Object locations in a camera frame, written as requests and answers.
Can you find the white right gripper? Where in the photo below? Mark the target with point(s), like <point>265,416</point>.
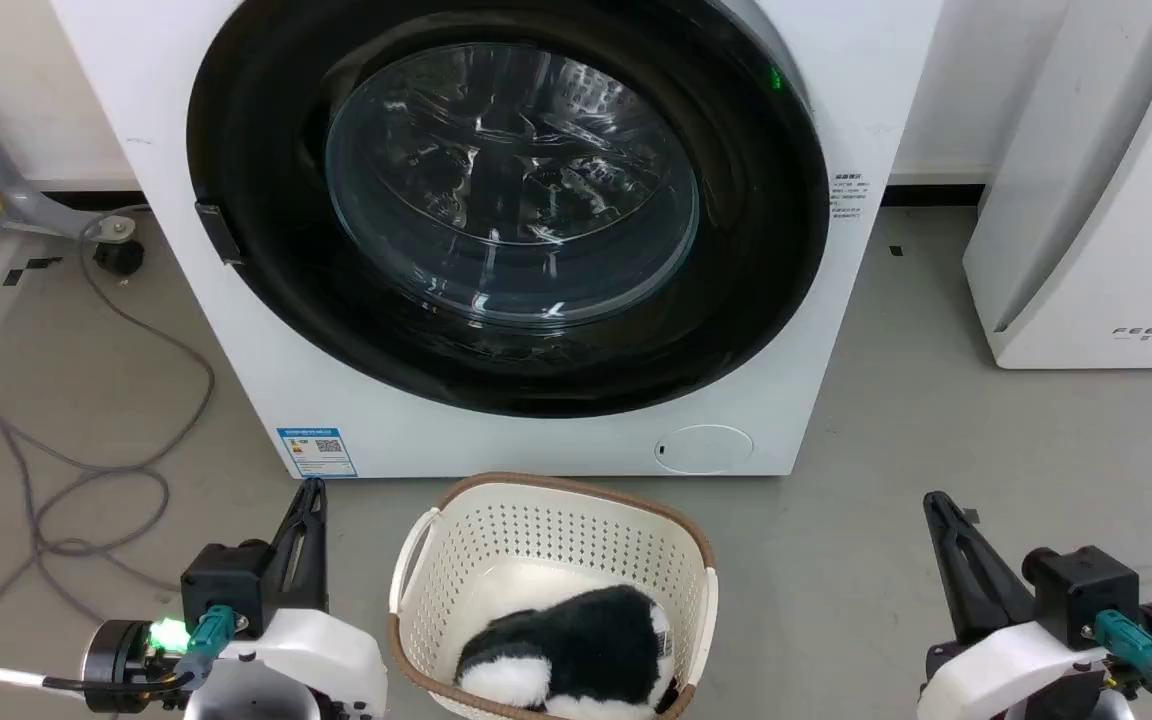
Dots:
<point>1006,670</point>

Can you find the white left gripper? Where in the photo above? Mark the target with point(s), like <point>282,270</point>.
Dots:
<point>321,655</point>

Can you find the white front-load washing machine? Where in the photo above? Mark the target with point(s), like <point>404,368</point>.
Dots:
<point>496,440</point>

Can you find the black round washer door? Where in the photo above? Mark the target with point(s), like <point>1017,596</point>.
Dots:
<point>266,260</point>

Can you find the blue energy label sticker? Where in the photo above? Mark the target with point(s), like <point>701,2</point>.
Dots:
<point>316,452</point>

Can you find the cream perforated laundry basket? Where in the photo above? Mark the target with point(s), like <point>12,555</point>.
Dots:
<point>436,570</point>

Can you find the black and white plush toy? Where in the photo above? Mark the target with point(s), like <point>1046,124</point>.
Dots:
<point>586,645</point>

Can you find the round white filter cover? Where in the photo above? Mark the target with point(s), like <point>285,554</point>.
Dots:
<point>704,449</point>

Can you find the black caster wheel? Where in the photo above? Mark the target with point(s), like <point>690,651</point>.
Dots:
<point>118,255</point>

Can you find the black text warning sticker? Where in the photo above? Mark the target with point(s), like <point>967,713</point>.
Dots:
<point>845,197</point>

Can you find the white air purifier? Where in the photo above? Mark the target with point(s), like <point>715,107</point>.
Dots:
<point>1096,180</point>

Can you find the grey metal stand leg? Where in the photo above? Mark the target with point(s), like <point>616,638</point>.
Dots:
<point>6,175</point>

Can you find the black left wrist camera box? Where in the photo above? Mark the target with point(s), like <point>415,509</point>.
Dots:
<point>226,580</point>

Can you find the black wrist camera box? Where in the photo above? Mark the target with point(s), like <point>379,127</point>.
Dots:
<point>226,580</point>
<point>1081,595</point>

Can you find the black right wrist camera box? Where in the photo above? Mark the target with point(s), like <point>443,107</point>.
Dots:
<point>1081,595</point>

